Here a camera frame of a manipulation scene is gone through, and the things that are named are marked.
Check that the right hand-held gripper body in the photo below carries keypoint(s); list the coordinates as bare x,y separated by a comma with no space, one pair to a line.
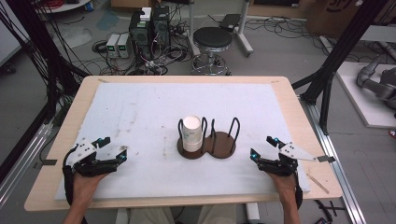
295,152

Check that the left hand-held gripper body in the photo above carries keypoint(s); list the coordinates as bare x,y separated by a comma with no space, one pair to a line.
81,153

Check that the brown cup rack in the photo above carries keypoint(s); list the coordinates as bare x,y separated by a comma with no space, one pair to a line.
221,144

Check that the person's left hand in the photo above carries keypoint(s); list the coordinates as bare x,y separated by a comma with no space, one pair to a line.
83,188

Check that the person's right hand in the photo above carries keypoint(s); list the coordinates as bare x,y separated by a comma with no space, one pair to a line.
287,188

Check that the black tape piece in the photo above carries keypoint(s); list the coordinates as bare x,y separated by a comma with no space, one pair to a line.
49,162
326,159

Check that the thin wooden stick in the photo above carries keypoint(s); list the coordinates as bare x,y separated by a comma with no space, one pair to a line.
317,183

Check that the white foam mat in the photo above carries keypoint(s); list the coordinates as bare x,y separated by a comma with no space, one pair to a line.
149,105

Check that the person's left leg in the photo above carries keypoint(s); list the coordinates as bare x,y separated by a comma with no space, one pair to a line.
152,216

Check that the person's leg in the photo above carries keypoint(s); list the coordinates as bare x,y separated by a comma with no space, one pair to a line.
218,215
152,216

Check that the person's right leg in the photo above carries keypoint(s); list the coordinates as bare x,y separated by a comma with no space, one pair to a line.
218,215

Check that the white floor board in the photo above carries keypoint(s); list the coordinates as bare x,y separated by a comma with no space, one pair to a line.
361,102

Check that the white power supply unit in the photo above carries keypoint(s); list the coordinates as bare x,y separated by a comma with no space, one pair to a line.
112,46
124,46

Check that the white metal stand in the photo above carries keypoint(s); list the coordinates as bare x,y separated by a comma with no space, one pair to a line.
244,37

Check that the black computer tower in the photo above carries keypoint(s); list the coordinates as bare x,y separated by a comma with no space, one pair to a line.
140,37
161,28

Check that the black round stool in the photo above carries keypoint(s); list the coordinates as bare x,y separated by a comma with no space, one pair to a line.
212,38

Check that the black flat device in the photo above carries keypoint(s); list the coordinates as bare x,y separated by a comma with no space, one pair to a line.
230,21

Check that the small white box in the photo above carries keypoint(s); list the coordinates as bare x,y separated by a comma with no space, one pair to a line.
145,14

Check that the cardboard box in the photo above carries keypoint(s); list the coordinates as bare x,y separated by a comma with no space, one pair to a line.
339,15

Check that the aluminium rail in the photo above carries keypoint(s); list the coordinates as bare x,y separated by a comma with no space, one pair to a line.
336,174
25,161

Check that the black metal frame stand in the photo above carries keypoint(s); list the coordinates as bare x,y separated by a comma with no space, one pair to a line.
37,46
339,53

